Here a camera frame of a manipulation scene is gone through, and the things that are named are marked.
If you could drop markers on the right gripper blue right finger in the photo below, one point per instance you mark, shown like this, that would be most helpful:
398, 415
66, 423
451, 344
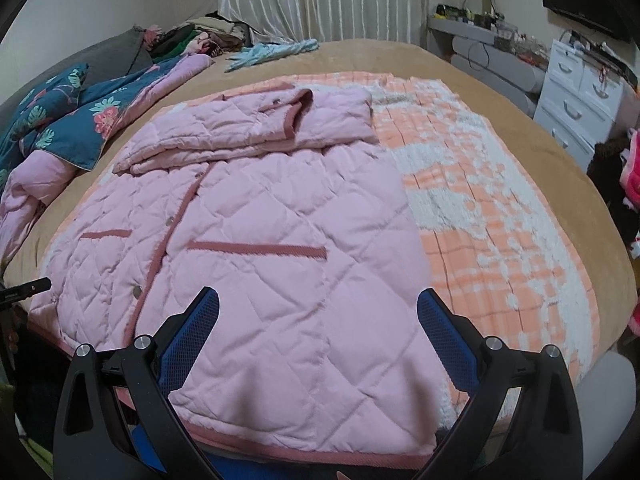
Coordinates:
544, 438

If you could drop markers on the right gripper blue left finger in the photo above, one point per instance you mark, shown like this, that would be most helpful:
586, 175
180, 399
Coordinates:
91, 437

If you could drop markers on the pink quilted jacket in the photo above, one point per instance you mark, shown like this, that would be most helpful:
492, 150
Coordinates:
361, 385

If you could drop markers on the pile of mixed clothes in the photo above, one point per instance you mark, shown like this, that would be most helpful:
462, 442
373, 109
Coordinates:
211, 34

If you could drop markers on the orange white plaid blanket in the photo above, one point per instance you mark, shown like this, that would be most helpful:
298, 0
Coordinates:
490, 229

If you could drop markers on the blue floral pink quilt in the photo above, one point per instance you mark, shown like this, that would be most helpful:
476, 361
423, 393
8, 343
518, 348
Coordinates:
62, 126

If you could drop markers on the grey pillow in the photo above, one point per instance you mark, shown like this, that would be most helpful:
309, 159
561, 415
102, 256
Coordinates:
113, 57

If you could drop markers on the pink yellow cloth bundle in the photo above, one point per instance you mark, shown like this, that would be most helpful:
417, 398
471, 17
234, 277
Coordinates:
630, 182

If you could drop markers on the white drawer dresser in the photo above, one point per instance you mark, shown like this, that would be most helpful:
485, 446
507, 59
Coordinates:
583, 103

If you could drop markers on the light blue striped garment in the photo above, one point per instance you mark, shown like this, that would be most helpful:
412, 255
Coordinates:
263, 53

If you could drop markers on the grey curved wall shelf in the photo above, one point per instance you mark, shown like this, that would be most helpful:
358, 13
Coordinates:
471, 49

